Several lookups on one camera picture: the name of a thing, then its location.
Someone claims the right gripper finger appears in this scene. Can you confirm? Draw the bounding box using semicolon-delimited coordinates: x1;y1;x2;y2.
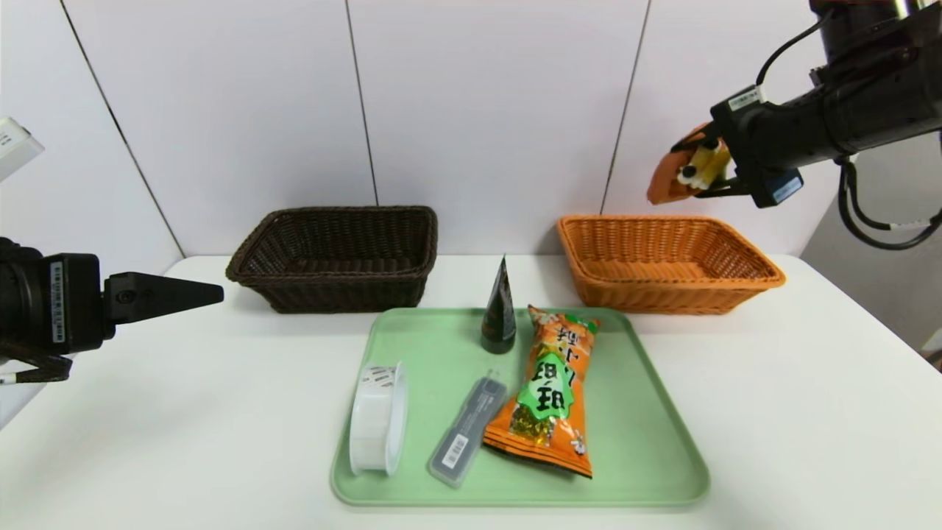
693;175;751;199
670;121;723;153

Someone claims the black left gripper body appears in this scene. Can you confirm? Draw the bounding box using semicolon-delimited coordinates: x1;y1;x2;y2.
0;237;108;364

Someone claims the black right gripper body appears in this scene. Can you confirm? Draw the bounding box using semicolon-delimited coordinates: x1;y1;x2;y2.
709;85;844;208

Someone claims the toy cake slice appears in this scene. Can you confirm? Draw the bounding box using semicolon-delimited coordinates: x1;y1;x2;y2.
646;121;733;207

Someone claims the white tape roll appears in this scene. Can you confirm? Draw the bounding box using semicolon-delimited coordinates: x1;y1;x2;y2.
349;361;409;476

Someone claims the dark green squeeze tube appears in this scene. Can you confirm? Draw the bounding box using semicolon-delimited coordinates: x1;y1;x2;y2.
481;255;517;355

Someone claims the orange snack bag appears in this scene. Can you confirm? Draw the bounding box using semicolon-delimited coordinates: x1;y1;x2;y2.
482;305;601;479

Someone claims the orange wicker basket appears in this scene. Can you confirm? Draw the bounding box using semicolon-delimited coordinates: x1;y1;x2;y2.
556;214;787;316

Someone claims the dark brown wicker basket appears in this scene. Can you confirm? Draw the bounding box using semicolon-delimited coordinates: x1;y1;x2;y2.
225;205;439;315

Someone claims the light green plastic tray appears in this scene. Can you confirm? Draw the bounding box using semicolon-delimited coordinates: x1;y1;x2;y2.
330;307;711;507

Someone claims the grey translucent slim case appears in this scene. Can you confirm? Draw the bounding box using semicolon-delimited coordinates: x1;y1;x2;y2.
428;372;509;488

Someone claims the black tagged left gripper cable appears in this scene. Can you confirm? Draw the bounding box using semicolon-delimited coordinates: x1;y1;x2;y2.
0;339;74;385

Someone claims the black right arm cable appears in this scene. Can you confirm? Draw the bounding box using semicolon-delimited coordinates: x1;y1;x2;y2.
837;158;942;251

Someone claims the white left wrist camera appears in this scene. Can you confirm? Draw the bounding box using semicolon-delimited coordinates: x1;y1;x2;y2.
0;116;45;183

